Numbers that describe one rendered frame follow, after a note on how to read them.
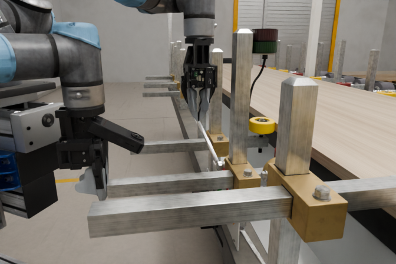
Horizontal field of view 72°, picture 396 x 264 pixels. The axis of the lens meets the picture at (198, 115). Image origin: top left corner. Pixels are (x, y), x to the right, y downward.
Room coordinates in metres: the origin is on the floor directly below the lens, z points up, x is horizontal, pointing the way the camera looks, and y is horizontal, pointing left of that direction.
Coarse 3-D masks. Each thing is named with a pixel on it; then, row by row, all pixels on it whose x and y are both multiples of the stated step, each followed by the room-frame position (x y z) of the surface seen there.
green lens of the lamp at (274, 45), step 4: (256, 44) 0.59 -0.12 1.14; (260, 44) 0.59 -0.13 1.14; (264, 44) 0.59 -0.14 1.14; (268, 44) 0.59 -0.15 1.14; (272, 44) 0.59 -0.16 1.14; (276, 44) 0.60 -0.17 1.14; (252, 48) 0.60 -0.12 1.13; (256, 48) 0.59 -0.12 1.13; (260, 48) 0.59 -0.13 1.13; (264, 48) 0.59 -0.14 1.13; (268, 48) 0.59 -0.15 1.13; (272, 48) 0.59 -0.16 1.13; (276, 48) 0.60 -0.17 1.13; (260, 52) 0.59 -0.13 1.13; (264, 52) 0.59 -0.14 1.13; (268, 52) 0.59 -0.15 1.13
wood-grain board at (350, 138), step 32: (224, 64) 3.13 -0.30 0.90; (256, 96) 1.26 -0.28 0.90; (320, 96) 1.26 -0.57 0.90; (352, 96) 1.26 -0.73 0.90; (384, 96) 1.26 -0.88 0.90; (320, 128) 0.77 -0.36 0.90; (352, 128) 0.77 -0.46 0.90; (384, 128) 0.77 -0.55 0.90; (320, 160) 0.59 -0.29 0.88; (352, 160) 0.54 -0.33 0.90; (384, 160) 0.54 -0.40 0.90
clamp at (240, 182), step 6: (228, 156) 0.64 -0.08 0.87; (228, 162) 0.60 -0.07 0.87; (228, 168) 0.59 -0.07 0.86; (234, 168) 0.57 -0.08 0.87; (240, 168) 0.57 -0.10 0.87; (246, 168) 0.57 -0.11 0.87; (252, 168) 0.57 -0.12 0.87; (234, 174) 0.55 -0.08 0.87; (240, 174) 0.54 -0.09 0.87; (258, 174) 0.54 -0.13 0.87; (234, 180) 0.55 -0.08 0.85; (240, 180) 0.52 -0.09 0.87; (246, 180) 0.52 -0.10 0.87; (252, 180) 0.52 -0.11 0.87; (258, 180) 0.52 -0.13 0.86; (234, 186) 0.54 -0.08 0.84; (240, 186) 0.52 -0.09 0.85; (246, 186) 0.52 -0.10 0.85; (252, 186) 0.52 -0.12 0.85; (258, 186) 0.52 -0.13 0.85
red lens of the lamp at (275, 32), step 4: (256, 32) 0.59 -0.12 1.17; (260, 32) 0.59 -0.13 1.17; (264, 32) 0.59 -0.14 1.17; (268, 32) 0.59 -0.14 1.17; (272, 32) 0.59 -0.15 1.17; (276, 32) 0.60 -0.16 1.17; (256, 36) 0.59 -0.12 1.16; (260, 36) 0.59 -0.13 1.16; (264, 36) 0.59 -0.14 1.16; (268, 36) 0.59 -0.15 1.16; (272, 36) 0.59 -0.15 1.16; (276, 36) 0.60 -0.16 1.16; (256, 40) 0.59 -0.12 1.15; (260, 40) 0.59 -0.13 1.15; (264, 40) 0.59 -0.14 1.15; (268, 40) 0.59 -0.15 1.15; (272, 40) 0.59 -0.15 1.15; (276, 40) 0.60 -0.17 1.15
